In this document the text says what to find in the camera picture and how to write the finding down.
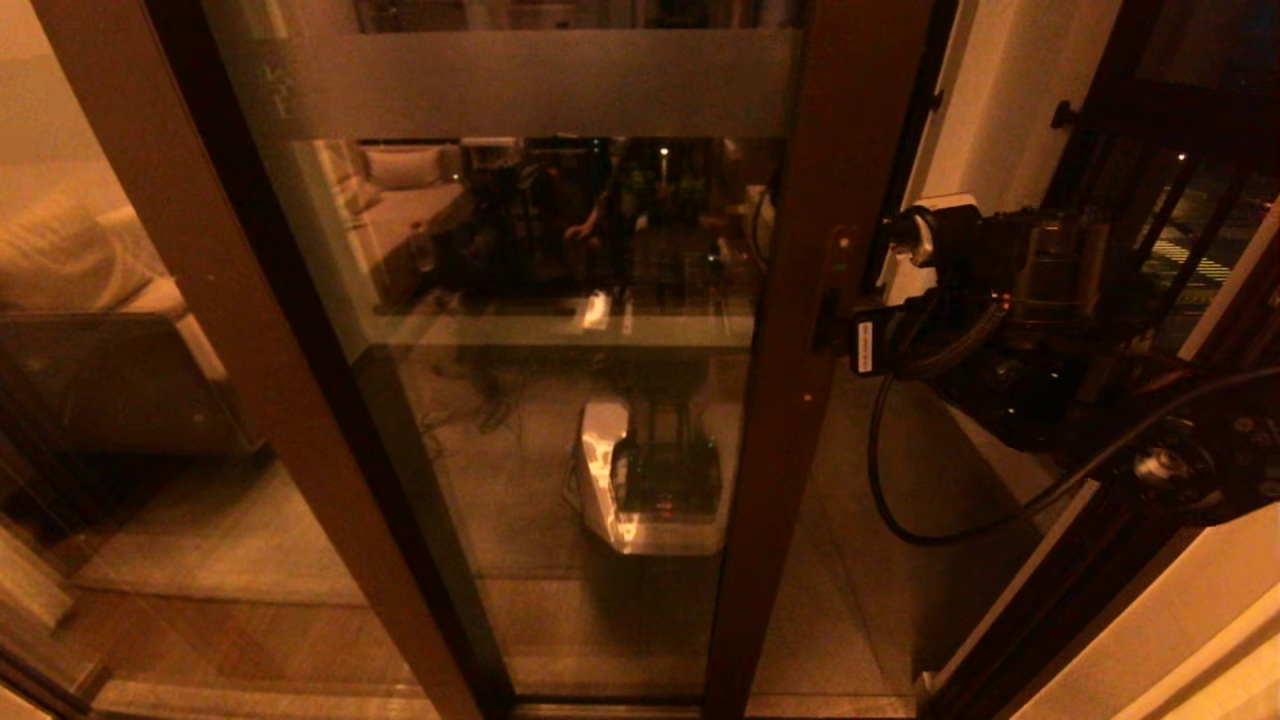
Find brown framed sliding glass door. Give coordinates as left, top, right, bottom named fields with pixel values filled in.
left=200, top=0, right=936, bottom=720

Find dark brown door jamb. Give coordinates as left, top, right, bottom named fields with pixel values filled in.
left=915, top=470, right=1280, bottom=720

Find black window guard railing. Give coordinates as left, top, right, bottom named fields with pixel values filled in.
left=1040, top=0, right=1280, bottom=351

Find brown framed fixed glass panel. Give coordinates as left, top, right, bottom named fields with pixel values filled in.
left=0, top=0, right=516, bottom=720

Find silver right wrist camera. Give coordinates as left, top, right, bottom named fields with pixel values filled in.
left=885, top=195, right=986, bottom=271

